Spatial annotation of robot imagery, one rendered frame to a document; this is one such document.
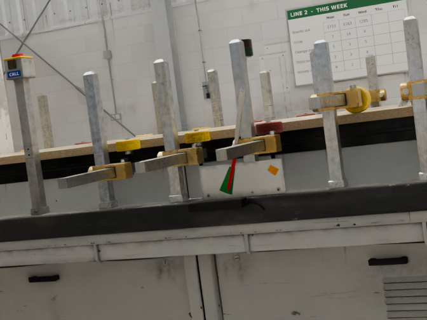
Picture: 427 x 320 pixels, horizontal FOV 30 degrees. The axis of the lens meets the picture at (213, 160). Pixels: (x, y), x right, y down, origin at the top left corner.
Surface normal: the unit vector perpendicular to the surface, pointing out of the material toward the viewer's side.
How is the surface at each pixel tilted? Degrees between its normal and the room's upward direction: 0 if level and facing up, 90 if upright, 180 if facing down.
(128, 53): 90
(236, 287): 90
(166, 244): 90
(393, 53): 90
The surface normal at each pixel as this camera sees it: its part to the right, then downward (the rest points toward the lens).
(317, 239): -0.37, 0.10
